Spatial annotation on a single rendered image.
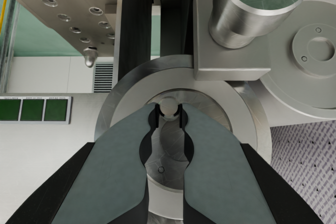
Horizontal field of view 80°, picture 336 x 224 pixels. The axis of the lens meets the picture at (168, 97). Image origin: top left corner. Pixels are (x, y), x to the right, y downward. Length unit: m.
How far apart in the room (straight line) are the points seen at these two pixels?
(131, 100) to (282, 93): 0.12
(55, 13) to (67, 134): 0.28
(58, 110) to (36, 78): 3.03
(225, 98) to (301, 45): 0.08
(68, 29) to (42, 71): 3.09
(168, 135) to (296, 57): 0.13
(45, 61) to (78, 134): 3.10
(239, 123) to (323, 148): 0.17
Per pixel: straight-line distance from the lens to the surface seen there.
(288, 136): 0.38
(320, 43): 0.23
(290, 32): 0.22
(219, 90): 0.17
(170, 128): 0.16
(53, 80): 3.44
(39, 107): 0.60
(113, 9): 0.38
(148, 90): 0.16
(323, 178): 0.33
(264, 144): 0.19
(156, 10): 0.62
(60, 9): 0.43
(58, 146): 0.57
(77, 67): 3.33
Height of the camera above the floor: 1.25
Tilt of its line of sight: 11 degrees down
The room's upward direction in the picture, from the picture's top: 180 degrees counter-clockwise
